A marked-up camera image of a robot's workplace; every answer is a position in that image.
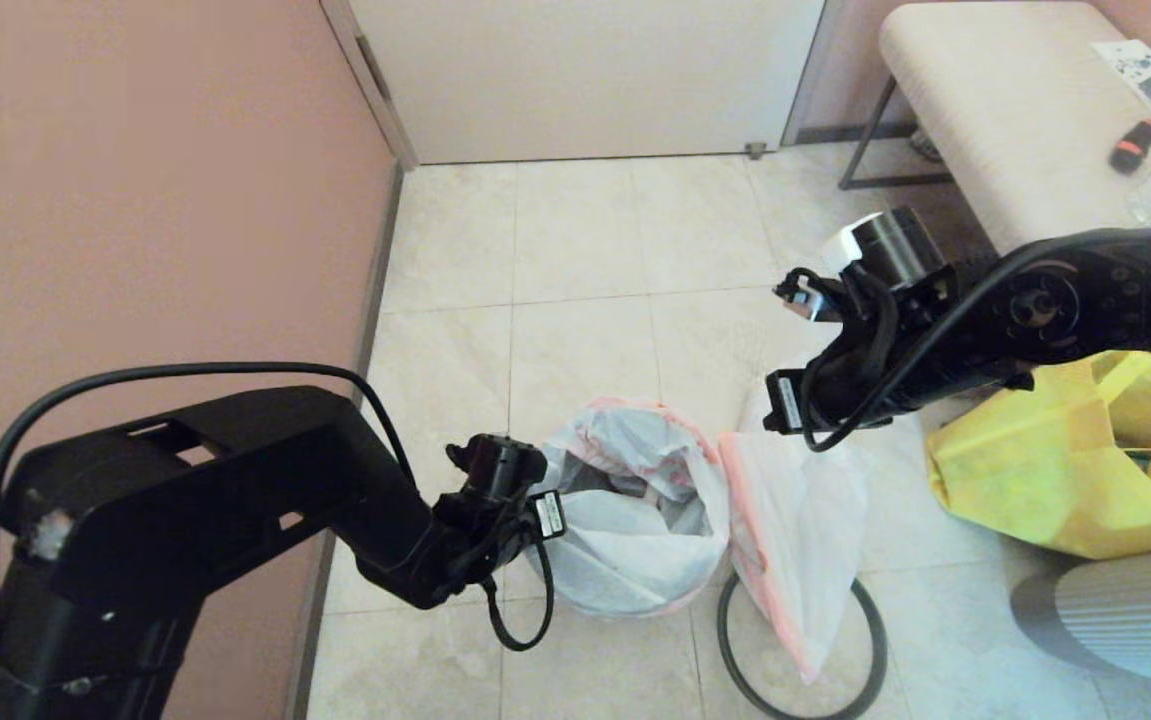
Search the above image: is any white red plastic bag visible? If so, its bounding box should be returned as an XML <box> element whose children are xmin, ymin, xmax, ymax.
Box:
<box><xmin>530</xmin><ymin>398</ymin><xmax>734</xmax><ymax>619</ymax></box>

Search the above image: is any used translucent trash bag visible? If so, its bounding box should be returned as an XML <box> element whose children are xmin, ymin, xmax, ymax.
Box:
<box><xmin>720</xmin><ymin>385</ymin><xmax>870</xmax><ymax>683</ymax></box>

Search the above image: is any black bin ring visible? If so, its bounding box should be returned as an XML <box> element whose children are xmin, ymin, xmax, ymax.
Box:
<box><xmin>717</xmin><ymin>572</ymin><xmax>887</xmax><ymax>720</ymax></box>

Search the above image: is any grey ribbed robot base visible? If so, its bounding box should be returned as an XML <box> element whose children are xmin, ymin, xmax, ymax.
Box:
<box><xmin>1010</xmin><ymin>545</ymin><xmax>1151</xmax><ymax>686</ymax></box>

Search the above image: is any yellow shopping bag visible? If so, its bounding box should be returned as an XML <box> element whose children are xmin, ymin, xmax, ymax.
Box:
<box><xmin>925</xmin><ymin>350</ymin><xmax>1151</xmax><ymax>561</ymax></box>

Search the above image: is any black left wrist motor cylinder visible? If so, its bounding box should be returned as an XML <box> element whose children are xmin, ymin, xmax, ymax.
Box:
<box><xmin>447</xmin><ymin>434</ymin><xmax>549</xmax><ymax>503</ymax></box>

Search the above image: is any light wood-grain table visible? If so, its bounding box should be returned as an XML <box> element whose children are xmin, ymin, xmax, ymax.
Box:
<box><xmin>880</xmin><ymin>2</ymin><xmax>1151</xmax><ymax>259</ymax></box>

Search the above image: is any black orange marker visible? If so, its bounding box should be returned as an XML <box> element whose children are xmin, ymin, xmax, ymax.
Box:
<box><xmin>1107</xmin><ymin>118</ymin><xmax>1151</xmax><ymax>176</ymax></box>

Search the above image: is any black and white booklet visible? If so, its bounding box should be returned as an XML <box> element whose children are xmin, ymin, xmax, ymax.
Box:
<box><xmin>1090</xmin><ymin>38</ymin><xmax>1151</xmax><ymax>119</ymax></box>

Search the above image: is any white door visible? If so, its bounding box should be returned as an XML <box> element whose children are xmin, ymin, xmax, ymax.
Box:
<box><xmin>348</xmin><ymin>0</ymin><xmax>826</xmax><ymax>165</ymax></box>

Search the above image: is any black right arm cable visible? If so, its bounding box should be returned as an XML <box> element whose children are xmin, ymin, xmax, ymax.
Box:
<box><xmin>775</xmin><ymin>238</ymin><xmax>1068</xmax><ymax>455</ymax></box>

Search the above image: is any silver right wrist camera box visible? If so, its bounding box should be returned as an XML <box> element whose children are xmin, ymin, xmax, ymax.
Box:
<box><xmin>775</xmin><ymin>270</ymin><xmax>838</xmax><ymax>324</ymax></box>

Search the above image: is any black metal table frame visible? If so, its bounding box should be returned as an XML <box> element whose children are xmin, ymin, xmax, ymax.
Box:
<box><xmin>840</xmin><ymin>78</ymin><xmax>951</xmax><ymax>191</ymax></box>

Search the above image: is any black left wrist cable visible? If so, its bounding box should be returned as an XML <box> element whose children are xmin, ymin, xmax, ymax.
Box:
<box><xmin>0</xmin><ymin>361</ymin><xmax>558</xmax><ymax>701</ymax></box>

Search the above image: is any grey door frame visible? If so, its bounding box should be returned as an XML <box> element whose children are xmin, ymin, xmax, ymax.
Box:
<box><xmin>320</xmin><ymin>0</ymin><xmax>846</xmax><ymax>171</ymax></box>

